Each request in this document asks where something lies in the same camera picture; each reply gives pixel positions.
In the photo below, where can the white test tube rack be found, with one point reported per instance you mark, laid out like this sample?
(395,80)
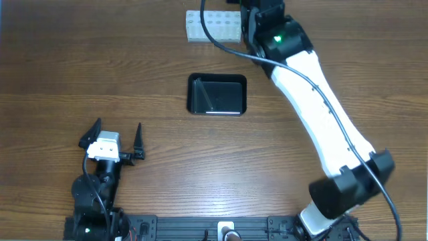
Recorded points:
(220,28)

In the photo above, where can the black tray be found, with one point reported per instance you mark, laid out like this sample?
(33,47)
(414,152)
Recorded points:
(217,77)

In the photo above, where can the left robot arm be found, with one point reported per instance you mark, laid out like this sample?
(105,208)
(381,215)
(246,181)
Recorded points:
(100,190)

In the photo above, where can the clear test tube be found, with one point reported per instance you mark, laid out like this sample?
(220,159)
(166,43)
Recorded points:
(205,94)
(222,113)
(196,102)

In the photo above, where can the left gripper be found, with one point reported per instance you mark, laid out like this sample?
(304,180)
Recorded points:
(127,158)

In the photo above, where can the mounting rail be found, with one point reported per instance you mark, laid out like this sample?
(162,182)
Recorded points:
(187,229)

